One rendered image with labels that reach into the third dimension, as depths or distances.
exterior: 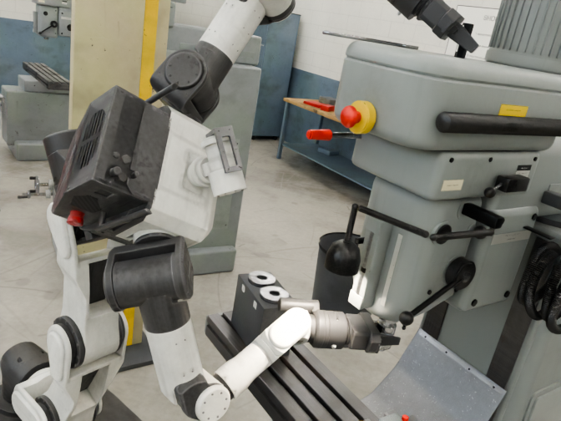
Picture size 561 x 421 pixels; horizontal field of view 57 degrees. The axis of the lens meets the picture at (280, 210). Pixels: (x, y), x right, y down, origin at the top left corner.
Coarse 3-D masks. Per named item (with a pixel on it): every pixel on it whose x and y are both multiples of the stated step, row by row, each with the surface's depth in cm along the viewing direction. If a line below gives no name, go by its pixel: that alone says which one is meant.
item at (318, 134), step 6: (312, 132) 103; (318, 132) 104; (324, 132) 104; (330, 132) 105; (336, 132) 107; (312, 138) 103; (318, 138) 104; (324, 138) 105; (330, 138) 105; (342, 138) 108; (348, 138) 109; (354, 138) 110; (360, 138) 111
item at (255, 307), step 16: (256, 272) 173; (240, 288) 171; (256, 288) 166; (272, 288) 165; (240, 304) 171; (256, 304) 159; (272, 304) 158; (240, 320) 171; (256, 320) 160; (272, 320) 158; (240, 336) 171; (256, 336) 160; (288, 352) 166
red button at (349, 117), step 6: (348, 108) 93; (354, 108) 93; (342, 114) 94; (348, 114) 93; (354, 114) 92; (360, 114) 94; (342, 120) 94; (348, 120) 93; (354, 120) 93; (360, 120) 95; (348, 126) 94
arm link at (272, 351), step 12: (288, 312) 117; (300, 312) 118; (276, 324) 116; (288, 324) 116; (300, 324) 117; (264, 336) 115; (276, 336) 114; (288, 336) 115; (300, 336) 116; (264, 348) 115; (276, 348) 114; (288, 348) 114
